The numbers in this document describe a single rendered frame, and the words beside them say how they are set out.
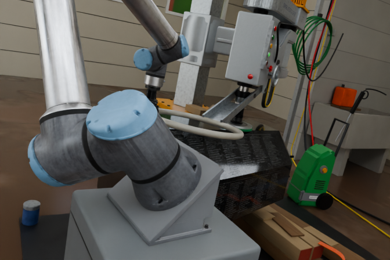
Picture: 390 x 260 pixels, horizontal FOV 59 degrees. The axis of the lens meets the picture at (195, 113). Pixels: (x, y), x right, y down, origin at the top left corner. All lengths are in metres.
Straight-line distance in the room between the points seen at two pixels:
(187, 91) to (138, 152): 2.17
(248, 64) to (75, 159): 1.49
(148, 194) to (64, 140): 0.24
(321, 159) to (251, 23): 1.75
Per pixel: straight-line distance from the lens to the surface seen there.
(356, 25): 5.41
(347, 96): 5.24
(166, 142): 0.81
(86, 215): 0.97
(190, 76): 2.91
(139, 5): 1.25
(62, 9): 1.04
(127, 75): 8.39
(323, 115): 4.90
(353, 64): 5.53
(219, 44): 2.85
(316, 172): 3.51
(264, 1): 2.14
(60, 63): 0.96
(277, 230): 2.55
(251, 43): 2.15
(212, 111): 1.98
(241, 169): 2.08
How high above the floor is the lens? 1.33
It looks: 11 degrees down
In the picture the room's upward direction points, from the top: 11 degrees clockwise
